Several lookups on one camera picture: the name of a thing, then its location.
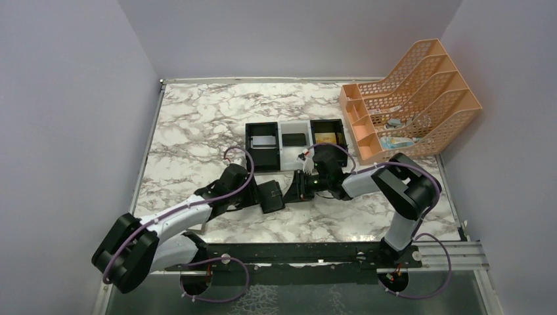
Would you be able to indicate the black leather card holder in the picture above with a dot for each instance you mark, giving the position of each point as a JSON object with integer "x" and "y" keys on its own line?
{"x": 270, "y": 197}

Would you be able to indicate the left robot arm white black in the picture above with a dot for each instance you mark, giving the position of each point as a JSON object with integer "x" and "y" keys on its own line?
{"x": 135, "y": 247}

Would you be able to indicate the black card in tray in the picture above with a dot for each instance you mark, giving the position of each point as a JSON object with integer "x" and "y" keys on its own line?
{"x": 294, "y": 139}

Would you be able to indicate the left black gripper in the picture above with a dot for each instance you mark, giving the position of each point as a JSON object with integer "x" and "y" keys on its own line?
{"x": 251, "y": 196}

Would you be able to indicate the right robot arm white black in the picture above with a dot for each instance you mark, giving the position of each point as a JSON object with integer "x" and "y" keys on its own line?
{"x": 410, "y": 190}

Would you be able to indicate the black white three-compartment tray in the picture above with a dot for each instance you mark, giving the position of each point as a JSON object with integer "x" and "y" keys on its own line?
{"x": 285, "y": 158}

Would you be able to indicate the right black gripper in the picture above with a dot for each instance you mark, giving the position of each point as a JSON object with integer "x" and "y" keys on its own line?
{"x": 300, "y": 186}

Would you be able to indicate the orange plastic file rack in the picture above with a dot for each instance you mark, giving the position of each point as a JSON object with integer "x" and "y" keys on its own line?
{"x": 425, "y": 83}

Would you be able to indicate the gold card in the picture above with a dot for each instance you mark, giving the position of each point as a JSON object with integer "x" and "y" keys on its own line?
{"x": 326, "y": 137}

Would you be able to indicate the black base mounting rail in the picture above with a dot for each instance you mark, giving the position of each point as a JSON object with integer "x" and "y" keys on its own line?
{"x": 294, "y": 263}

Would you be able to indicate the items inside file rack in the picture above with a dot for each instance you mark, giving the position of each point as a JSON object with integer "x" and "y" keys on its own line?
{"x": 389, "y": 123}

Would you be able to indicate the silver card in tray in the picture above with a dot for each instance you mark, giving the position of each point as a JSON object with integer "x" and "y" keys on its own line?
{"x": 267, "y": 141}

